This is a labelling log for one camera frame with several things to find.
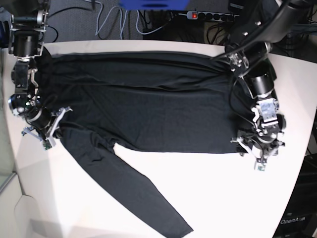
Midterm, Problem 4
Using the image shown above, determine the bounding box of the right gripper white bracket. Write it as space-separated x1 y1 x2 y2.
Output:
21 107 72 151

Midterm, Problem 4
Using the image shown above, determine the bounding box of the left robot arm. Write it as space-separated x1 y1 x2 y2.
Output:
213 0 317 172

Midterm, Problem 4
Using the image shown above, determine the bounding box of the blue box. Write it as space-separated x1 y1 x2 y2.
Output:
119 0 189 10

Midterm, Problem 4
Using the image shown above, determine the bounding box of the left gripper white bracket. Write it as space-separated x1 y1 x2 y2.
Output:
230 136 285 172

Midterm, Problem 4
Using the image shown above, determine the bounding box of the black OpenArm base unit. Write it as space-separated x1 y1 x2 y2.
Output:
273 154 317 238

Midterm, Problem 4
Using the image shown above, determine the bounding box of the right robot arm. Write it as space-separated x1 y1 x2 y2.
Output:
1 0 71 150

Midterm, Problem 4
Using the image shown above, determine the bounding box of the grey cable bundle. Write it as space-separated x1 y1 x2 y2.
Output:
95 2 174 40

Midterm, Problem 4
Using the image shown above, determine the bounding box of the black long-sleeve T-shirt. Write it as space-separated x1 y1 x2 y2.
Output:
35 52 252 238

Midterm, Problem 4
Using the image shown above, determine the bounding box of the white power strip red switch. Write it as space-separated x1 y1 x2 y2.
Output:
185 11 240 23

